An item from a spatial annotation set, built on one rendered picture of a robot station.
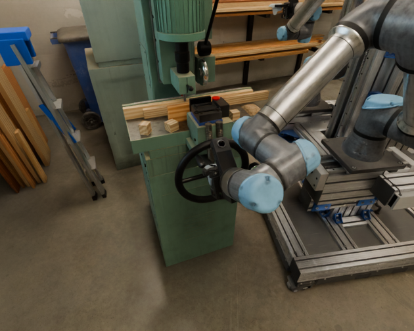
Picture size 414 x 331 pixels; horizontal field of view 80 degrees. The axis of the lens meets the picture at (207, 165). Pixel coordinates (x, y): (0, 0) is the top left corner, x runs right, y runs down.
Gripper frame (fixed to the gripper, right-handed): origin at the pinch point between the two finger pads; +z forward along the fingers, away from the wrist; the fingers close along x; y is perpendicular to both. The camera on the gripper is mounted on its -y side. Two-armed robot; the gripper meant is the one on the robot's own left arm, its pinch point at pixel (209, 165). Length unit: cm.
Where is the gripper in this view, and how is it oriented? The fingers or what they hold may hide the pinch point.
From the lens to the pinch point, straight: 78.8
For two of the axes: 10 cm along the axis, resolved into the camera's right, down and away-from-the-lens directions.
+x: 9.4, -2.3, 2.6
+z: -2.8, -1.0, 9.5
